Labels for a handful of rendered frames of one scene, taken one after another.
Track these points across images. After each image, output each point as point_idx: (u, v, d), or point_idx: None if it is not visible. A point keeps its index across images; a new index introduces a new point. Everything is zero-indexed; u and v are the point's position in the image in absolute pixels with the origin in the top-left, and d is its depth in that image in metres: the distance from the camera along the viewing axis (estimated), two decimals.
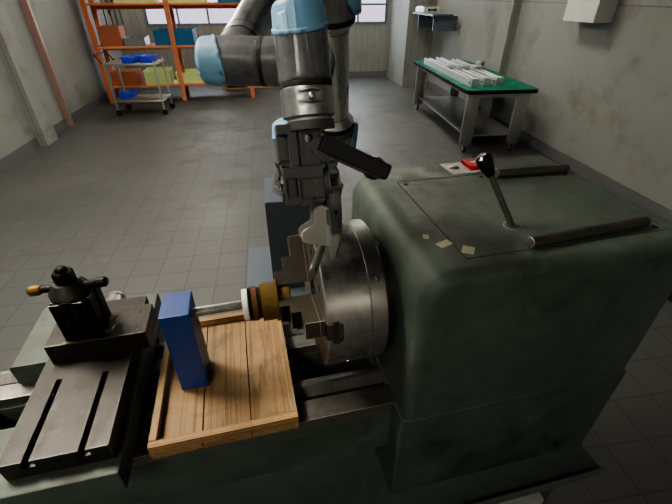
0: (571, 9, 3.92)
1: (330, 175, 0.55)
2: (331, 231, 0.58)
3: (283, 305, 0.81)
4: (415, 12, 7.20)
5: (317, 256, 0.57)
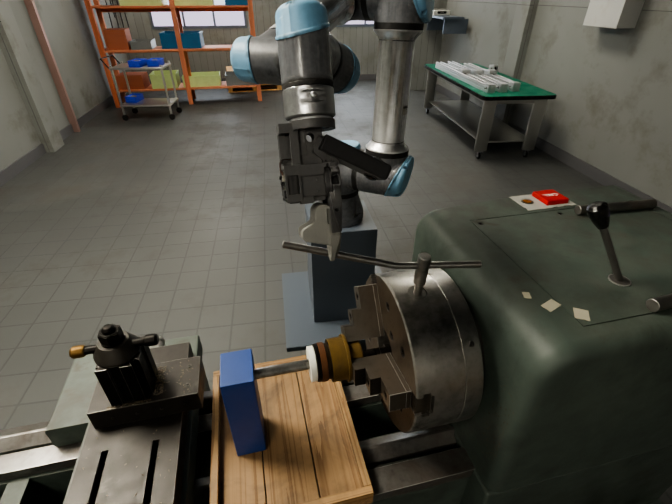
0: (592, 14, 3.82)
1: (331, 173, 0.56)
2: (331, 229, 0.58)
3: (358, 368, 0.72)
4: None
5: (307, 246, 0.62)
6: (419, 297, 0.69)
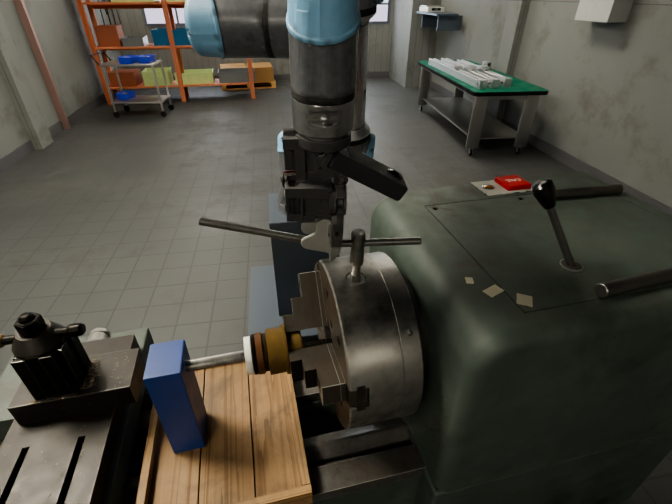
0: (583, 8, 3.78)
1: (336, 198, 0.51)
2: (331, 244, 0.57)
3: (294, 359, 0.68)
4: (419, 12, 7.06)
5: (227, 222, 0.57)
6: (357, 283, 0.65)
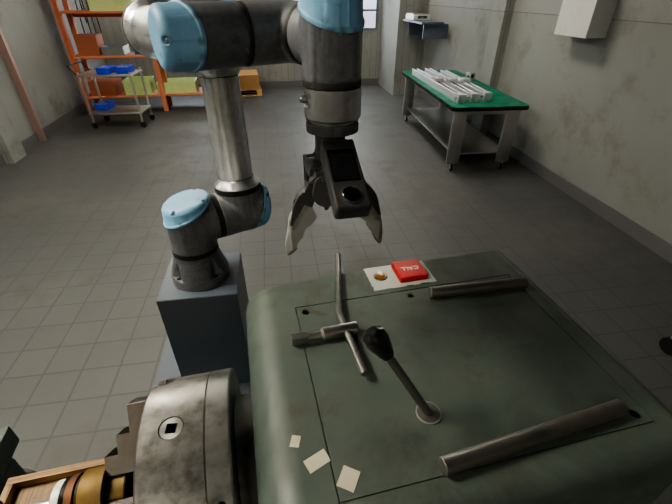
0: (562, 23, 3.67)
1: (310, 181, 0.55)
2: (290, 219, 0.58)
3: None
4: (405, 19, 6.95)
5: (340, 264, 0.84)
6: (170, 436, 0.54)
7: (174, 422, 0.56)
